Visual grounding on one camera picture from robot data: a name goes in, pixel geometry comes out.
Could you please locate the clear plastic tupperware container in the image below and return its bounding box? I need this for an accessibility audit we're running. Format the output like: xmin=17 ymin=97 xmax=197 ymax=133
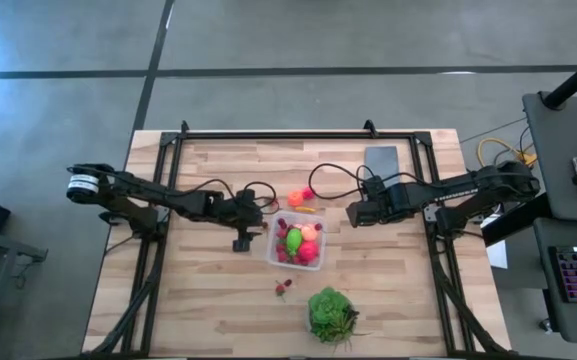
xmin=265 ymin=209 xmax=328 ymax=272

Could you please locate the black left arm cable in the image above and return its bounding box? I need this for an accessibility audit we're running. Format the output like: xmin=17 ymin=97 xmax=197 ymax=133
xmin=167 ymin=178 xmax=280 ymax=216

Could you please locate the green succulent plant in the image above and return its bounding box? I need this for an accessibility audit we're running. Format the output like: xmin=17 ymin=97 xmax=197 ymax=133
xmin=306 ymin=285 xmax=369 ymax=354

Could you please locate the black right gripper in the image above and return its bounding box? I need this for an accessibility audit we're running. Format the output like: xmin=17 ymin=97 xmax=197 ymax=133
xmin=346 ymin=182 xmax=422 ymax=229

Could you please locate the black aluminium table frame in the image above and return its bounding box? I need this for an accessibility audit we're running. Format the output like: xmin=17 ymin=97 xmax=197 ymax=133
xmin=85 ymin=119 xmax=517 ymax=359

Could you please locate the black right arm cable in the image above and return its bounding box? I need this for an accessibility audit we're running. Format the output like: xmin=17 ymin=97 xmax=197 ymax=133
xmin=308 ymin=162 xmax=449 ymax=201

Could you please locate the red toy bell pepper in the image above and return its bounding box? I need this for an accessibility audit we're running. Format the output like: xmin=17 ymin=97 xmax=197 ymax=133
xmin=297 ymin=240 xmax=321 ymax=265

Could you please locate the grey rectangular mat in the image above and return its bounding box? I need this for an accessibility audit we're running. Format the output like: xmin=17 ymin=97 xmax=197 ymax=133
xmin=363 ymin=145 xmax=401 ymax=187

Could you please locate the green toy fruit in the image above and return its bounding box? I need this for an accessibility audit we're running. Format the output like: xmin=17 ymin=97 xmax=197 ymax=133
xmin=286 ymin=227 xmax=304 ymax=257

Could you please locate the grey desk top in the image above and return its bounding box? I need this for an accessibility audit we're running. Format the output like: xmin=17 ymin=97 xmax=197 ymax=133
xmin=521 ymin=91 xmax=577 ymax=225

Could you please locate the white paper sheet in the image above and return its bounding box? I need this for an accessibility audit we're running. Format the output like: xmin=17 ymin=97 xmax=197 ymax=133
xmin=482 ymin=214 xmax=510 ymax=271

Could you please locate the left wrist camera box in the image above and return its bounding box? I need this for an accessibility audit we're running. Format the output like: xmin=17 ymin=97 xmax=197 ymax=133
xmin=231 ymin=227 xmax=258 ymax=253

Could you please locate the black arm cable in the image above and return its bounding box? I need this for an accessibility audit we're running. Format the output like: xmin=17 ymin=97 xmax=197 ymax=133
xmin=167 ymin=178 xmax=280 ymax=216
xmin=308 ymin=162 xmax=449 ymax=201

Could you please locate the grey metal stand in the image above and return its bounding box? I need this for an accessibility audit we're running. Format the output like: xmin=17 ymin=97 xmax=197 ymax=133
xmin=0 ymin=223 xmax=49 ymax=360

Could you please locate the yellow cable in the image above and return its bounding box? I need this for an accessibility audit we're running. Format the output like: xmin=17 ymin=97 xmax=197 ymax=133
xmin=476 ymin=137 xmax=539 ymax=169

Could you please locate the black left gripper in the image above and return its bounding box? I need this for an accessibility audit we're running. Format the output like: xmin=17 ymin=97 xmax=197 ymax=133
xmin=223 ymin=189 xmax=271 ymax=233

